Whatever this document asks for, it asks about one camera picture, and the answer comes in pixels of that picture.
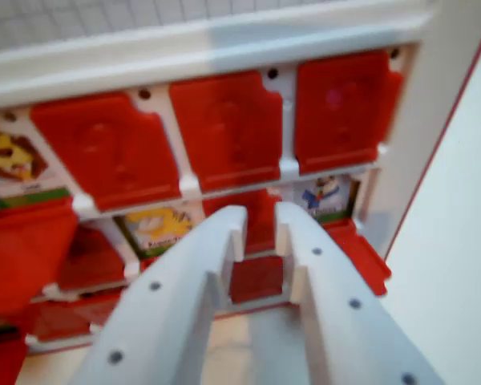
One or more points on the red board flap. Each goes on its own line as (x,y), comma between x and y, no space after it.
(104,152)
(224,132)
(344,112)

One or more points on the lion picture card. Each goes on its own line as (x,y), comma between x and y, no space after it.
(8,156)

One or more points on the red and white game board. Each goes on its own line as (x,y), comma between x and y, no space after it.
(104,52)

